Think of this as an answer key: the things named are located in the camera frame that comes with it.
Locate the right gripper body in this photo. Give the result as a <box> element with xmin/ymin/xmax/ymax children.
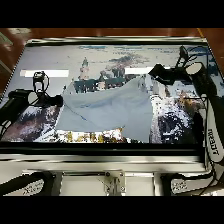
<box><xmin>147</xmin><ymin>63</ymin><xmax>183</xmax><ymax>86</ymax></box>

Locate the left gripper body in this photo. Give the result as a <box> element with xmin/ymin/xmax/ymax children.
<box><xmin>41</xmin><ymin>93</ymin><xmax>65</xmax><ymax>109</ymax></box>

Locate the light blue shirt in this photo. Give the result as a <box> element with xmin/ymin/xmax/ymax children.
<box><xmin>54</xmin><ymin>74</ymin><xmax>156</xmax><ymax>144</ymax></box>

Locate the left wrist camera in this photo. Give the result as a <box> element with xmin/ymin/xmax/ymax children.
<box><xmin>32</xmin><ymin>70</ymin><xmax>50</xmax><ymax>95</ymax></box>

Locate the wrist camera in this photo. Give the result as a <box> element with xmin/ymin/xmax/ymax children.
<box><xmin>32</xmin><ymin>70</ymin><xmax>50</xmax><ymax>95</ymax></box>
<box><xmin>175</xmin><ymin>45</ymin><xmax>190</xmax><ymax>69</ymax></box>

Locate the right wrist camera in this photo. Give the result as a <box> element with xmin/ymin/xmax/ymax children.
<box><xmin>175</xmin><ymin>45</ymin><xmax>190</xmax><ymax>69</ymax></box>

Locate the silver frame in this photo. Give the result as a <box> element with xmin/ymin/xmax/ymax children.
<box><xmin>0</xmin><ymin>145</ymin><xmax>224</xmax><ymax>197</ymax></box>

